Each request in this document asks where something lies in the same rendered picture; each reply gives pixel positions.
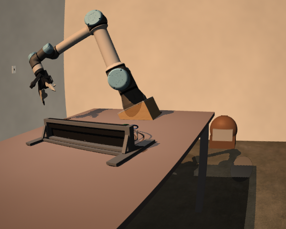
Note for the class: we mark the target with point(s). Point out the dark grey port rack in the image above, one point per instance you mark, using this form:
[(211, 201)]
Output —
[(113, 139)]

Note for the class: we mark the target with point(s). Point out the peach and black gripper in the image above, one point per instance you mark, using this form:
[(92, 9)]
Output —
[(43, 83)]

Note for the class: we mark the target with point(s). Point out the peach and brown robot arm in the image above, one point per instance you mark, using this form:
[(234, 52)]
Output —
[(117, 72)]

